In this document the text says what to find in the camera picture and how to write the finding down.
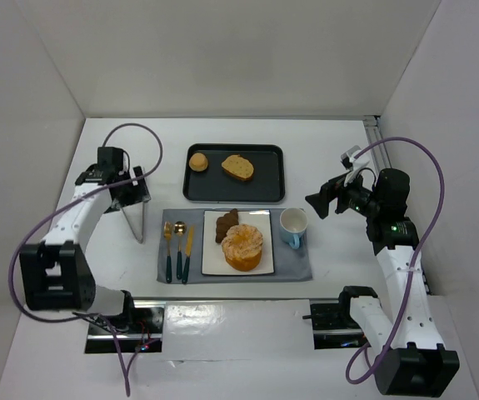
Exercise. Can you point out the white square plate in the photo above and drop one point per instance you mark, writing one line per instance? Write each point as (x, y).
(213, 260)

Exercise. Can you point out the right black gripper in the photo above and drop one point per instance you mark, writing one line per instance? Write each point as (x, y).
(333, 194)

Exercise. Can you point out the sliced loaf cake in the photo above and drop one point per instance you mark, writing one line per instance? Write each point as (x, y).
(238, 167)

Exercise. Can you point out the gold knife green handle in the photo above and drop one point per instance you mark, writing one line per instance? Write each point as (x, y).
(188, 252)

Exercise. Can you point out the black baking tray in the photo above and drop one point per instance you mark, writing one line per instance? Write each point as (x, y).
(216, 186)

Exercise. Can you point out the aluminium frame post right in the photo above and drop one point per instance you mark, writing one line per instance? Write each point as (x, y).
(379, 153)

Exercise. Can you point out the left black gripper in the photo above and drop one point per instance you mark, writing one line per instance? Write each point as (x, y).
(132, 194)

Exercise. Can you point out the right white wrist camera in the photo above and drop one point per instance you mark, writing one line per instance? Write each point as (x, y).
(354, 162)

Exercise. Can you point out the gold spoon green handle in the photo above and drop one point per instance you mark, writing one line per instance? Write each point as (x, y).
(180, 229)

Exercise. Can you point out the grey cloth placemat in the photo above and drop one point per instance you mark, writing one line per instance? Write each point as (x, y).
(290, 265)

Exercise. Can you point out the brown chocolate croissant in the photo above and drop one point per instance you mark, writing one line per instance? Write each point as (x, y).
(224, 223)

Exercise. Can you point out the gold fork green handle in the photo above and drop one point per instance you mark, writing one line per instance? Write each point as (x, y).
(167, 233)

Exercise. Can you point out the blue white mug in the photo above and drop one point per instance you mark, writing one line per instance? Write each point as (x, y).
(293, 223)

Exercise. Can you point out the large sugared round bread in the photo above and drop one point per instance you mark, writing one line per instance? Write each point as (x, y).
(242, 247)

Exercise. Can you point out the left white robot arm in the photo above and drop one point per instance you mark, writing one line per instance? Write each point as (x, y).
(55, 272)

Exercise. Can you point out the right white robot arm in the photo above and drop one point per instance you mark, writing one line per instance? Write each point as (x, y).
(411, 357)

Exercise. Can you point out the silver metal tongs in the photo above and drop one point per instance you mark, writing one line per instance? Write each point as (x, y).
(135, 216)

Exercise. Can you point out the small round bun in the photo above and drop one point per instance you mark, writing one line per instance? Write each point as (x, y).
(198, 162)

